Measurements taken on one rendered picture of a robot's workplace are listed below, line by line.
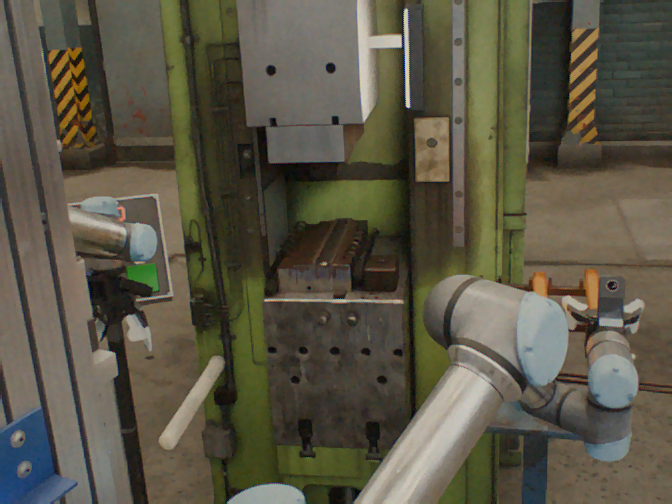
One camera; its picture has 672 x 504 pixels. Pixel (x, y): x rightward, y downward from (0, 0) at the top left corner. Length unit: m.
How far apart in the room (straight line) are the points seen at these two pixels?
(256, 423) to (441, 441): 1.53
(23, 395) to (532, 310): 0.63
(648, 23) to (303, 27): 6.15
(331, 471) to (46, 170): 1.61
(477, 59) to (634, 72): 5.90
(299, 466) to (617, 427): 1.14
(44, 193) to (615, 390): 0.93
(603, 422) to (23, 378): 0.94
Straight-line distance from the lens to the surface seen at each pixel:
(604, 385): 1.36
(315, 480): 2.35
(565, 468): 3.06
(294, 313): 2.09
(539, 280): 1.97
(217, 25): 2.18
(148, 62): 8.73
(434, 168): 2.11
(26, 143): 0.86
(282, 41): 1.99
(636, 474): 3.08
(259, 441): 2.55
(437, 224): 2.17
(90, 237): 1.47
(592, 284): 1.96
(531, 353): 1.05
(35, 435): 0.91
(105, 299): 1.78
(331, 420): 2.22
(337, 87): 1.98
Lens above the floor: 1.69
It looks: 18 degrees down
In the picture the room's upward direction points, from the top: 3 degrees counter-clockwise
